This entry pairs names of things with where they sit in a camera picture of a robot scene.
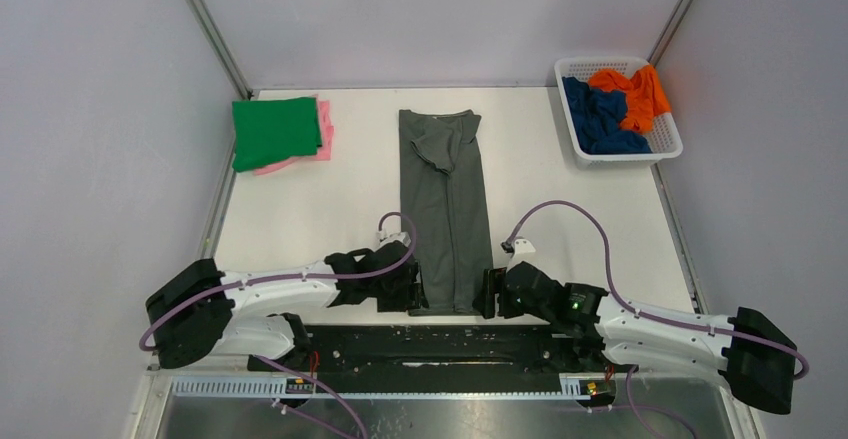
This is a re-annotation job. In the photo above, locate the grey t-shirt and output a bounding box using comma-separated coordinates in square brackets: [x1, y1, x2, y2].
[398, 110, 493, 315]

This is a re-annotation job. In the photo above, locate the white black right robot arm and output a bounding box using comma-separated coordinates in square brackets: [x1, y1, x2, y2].
[473, 262, 797, 415]

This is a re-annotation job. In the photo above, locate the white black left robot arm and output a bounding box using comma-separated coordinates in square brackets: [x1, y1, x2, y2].
[140, 239, 429, 369]

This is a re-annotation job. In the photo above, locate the blue t-shirt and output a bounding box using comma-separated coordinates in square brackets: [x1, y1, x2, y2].
[562, 77, 652, 155]

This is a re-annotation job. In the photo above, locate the folded pink t-shirt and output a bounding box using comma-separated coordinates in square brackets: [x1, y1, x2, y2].
[252, 95, 335, 176]

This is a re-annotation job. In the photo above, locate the white plastic laundry basket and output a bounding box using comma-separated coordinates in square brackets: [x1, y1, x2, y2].
[554, 56, 683, 169]

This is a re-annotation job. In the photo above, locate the folded green t-shirt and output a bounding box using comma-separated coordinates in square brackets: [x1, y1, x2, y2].
[232, 96, 321, 173]

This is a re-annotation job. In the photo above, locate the orange t-shirt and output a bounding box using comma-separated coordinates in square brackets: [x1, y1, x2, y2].
[588, 65, 672, 135]

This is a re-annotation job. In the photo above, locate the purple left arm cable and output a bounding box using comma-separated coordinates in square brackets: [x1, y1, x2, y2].
[137, 211, 419, 439]

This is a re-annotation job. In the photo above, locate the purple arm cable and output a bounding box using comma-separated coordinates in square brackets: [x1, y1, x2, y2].
[501, 200, 812, 439]
[137, 211, 419, 439]

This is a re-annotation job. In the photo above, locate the grey slotted cable duct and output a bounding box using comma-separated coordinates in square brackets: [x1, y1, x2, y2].
[172, 373, 617, 402]

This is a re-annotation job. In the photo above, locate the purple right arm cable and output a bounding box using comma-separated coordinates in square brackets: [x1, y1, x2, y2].
[501, 200, 812, 439]

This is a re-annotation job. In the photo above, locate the aluminium frame rail right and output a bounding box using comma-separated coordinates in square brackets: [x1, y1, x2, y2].
[647, 0, 695, 66]

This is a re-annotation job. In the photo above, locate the aluminium frame rail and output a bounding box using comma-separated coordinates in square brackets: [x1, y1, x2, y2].
[647, 0, 695, 66]
[185, 0, 252, 100]

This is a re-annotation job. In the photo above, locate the aluminium frame rail left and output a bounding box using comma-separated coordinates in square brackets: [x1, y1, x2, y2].
[185, 0, 252, 100]

